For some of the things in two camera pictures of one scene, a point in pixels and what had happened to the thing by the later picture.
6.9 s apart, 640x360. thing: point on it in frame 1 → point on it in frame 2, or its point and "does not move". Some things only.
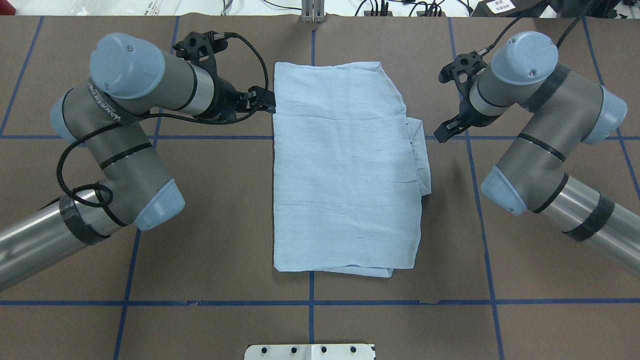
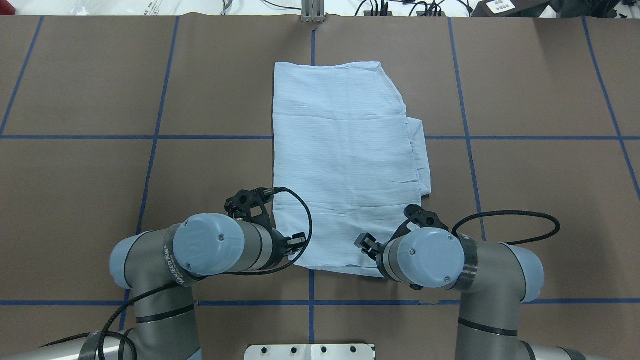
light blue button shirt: (350, 168) does not move
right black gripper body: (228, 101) → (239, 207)
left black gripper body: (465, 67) → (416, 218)
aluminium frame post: (313, 11) does not move
